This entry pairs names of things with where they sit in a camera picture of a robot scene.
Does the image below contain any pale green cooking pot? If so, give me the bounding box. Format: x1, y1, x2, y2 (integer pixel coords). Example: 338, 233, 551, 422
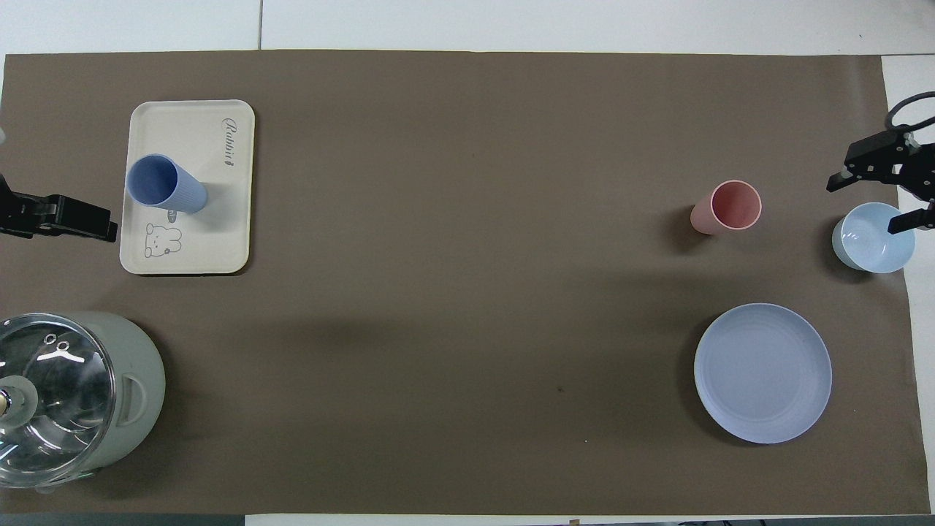
0, 312, 166, 492

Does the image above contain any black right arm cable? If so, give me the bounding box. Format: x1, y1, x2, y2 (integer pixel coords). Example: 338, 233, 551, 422
885, 91, 935, 134

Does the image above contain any brown table mat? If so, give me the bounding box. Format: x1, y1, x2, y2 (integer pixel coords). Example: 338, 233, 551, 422
0, 50, 932, 516

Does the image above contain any blue plastic cup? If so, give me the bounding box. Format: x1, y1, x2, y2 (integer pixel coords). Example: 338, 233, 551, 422
126, 154, 208, 214

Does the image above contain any pink plastic cup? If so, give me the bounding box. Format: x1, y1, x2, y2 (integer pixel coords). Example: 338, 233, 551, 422
691, 180, 763, 235

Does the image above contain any glass pot lid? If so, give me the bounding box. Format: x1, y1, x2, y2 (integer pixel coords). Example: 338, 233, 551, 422
0, 314, 116, 489

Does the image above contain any blue round plate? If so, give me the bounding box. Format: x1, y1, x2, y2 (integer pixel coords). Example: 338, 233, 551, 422
694, 303, 833, 444

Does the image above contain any cream rectangular rabbit tray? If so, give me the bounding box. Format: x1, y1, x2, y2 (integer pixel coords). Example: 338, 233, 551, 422
120, 100, 256, 275

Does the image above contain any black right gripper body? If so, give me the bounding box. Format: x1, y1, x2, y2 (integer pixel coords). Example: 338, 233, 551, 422
902, 142, 935, 202

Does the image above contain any light blue bowl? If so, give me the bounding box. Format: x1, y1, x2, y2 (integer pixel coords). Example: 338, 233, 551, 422
832, 202, 915, 274

